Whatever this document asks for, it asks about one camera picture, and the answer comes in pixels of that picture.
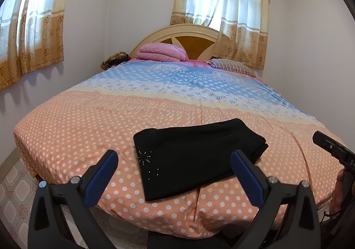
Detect person's right hand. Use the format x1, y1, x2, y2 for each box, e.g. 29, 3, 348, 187
331, 168, 346, 213

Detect pink folded blanket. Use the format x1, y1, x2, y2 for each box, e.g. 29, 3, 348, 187
136, 42, 189, 63

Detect bed with polka-dot sheet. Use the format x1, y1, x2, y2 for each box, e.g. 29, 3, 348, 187
14, 58, 350, 240

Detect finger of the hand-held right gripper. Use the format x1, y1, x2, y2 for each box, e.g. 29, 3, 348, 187
312, 131, 346, 158

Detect black pants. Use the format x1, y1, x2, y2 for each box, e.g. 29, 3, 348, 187
133, 118, 269, 202

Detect wooden bed headboard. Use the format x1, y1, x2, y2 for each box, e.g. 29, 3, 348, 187
129, 24, 220, 61

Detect beige floral window curtain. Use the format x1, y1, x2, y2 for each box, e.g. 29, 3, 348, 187
170, 0, 271, 71
0, 0, 77, 92

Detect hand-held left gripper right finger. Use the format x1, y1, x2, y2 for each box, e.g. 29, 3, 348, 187
231, 149, 323, 249

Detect brown patterned cloth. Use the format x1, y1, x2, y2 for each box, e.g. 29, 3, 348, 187
100, 51, 131, 70

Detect striped pillow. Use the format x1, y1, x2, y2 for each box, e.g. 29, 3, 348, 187
207, 58, 257, 77

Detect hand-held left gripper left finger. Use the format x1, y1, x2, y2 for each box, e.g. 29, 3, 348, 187
27, 149, 119, 249

